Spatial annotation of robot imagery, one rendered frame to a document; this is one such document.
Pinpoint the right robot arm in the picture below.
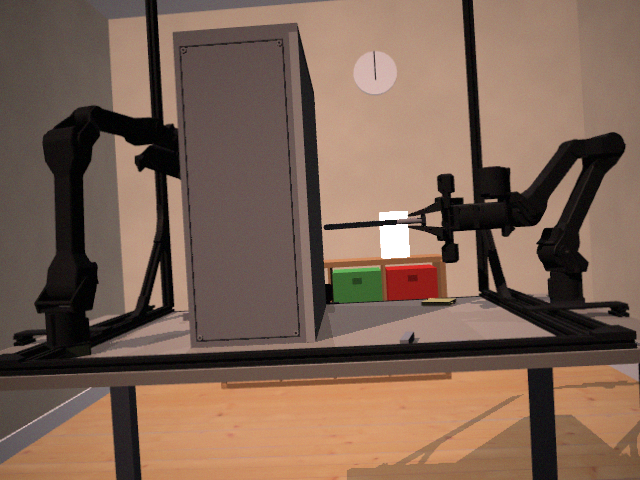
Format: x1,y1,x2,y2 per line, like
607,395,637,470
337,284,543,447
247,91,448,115
34,105,179,350

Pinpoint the pale yellow flat block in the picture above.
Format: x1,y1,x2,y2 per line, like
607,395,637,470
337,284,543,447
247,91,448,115
421,298,456,306

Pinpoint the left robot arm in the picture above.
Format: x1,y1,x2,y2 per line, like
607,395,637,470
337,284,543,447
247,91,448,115
478,132,626,301

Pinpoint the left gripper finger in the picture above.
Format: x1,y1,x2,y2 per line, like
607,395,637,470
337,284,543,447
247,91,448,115
407,197,442,217
408,225,443,241

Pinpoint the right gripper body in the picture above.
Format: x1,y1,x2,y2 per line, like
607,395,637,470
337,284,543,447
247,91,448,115
164,151,180,179

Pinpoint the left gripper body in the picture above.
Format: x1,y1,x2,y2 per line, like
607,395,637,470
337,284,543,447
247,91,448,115
437,174,484,263

